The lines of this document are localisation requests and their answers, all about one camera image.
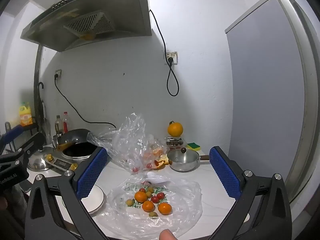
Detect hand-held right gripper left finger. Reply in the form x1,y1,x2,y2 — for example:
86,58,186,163
25,146,118,240

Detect steel pot lid brown knob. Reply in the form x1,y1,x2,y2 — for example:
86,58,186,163
167,148,200,162

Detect yellow oil bottle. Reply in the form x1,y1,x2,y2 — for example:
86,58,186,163
19,102,33,127

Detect grey vertical pipe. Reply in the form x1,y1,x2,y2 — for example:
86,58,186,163
33,44,43,128

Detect orange peel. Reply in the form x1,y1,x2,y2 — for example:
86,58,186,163
154,155,169,169

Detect steel range hood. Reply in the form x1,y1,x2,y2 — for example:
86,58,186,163
20,0,152,53

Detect small clear plastic bag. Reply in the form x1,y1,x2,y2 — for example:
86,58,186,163
144,135,171,161

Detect black cooker cable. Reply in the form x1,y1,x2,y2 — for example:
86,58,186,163
54,76,117,128

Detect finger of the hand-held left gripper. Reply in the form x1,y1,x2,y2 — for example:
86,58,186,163
0,124,24,151
15,132,46,159

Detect white plate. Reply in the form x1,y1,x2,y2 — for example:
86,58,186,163
62,184,105,214

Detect steel dome lid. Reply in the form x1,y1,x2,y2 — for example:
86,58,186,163
27,150,53,172

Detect large orange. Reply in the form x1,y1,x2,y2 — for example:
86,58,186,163
167,121,184,137

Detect black metal rack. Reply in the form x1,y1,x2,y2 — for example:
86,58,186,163
4,121,38,153

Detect person's right hand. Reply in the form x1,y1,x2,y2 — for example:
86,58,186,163
159,229,178,240

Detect large clear plastic bag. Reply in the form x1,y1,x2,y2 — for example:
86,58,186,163
87,113,170,174

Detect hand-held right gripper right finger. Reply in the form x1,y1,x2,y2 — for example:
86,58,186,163
209,145,293,240

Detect black range hood cable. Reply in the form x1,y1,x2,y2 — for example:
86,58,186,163
149,9,179,97

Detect clear box of dark fruit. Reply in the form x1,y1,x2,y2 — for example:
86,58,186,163
165,137,185,146

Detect silver induction cooker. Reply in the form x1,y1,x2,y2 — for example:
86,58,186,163
47,141,100,172

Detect small tangerine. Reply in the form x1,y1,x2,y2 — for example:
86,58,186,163
142,200,155,212
158,202,172,215
134,191,148,203

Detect grey refrigerator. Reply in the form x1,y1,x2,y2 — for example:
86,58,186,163
224,0,320,205

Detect black umbrella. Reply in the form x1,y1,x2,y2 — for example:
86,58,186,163
37,82,48,140

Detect steel pot wooden handle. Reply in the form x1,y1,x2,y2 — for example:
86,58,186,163
169,155,210,172

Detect black wok wooden handle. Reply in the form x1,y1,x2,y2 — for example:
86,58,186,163
56,129,92,151

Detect green printed plastic bag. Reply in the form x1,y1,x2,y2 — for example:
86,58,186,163
105,172,203,239

